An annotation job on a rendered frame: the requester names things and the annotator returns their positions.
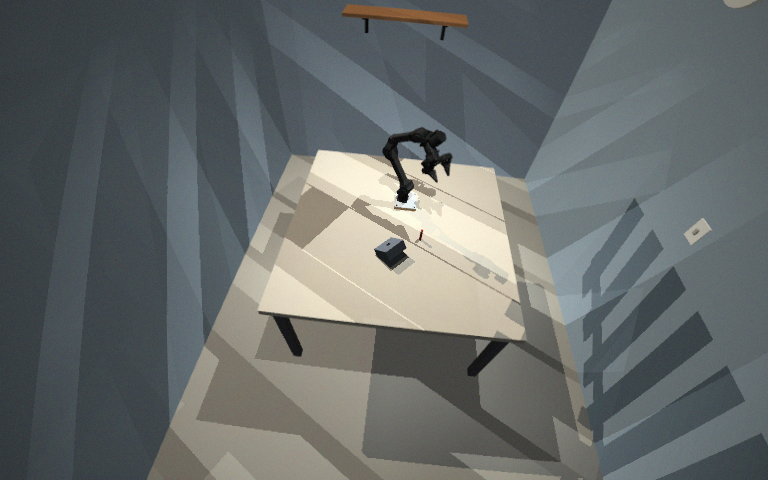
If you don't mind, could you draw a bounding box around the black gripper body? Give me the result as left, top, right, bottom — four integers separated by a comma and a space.
422, 149, 453, 174

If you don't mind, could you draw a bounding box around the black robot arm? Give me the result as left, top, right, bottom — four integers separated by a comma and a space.
382, 127, 447, 203

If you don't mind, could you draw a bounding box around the grey sloped panel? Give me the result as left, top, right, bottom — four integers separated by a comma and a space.
374, 237, 407, 268

